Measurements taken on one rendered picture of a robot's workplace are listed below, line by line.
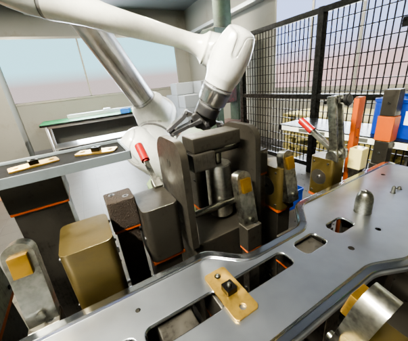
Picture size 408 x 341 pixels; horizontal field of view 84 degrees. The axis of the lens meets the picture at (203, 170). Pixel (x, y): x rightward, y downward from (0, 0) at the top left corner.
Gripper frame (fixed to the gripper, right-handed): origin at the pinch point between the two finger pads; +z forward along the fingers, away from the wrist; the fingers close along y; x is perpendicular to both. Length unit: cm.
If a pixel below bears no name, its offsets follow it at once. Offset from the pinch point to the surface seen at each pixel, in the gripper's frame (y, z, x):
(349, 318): -4, -26, 61
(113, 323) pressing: 15, -6, 56
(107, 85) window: 124, 202, -535
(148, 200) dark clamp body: 13.1, -9.7, 36.1
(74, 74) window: 197, 195, -517
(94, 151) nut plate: 26.1, -9.2, 24.5
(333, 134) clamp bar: -29.0, -29.6, 18.6
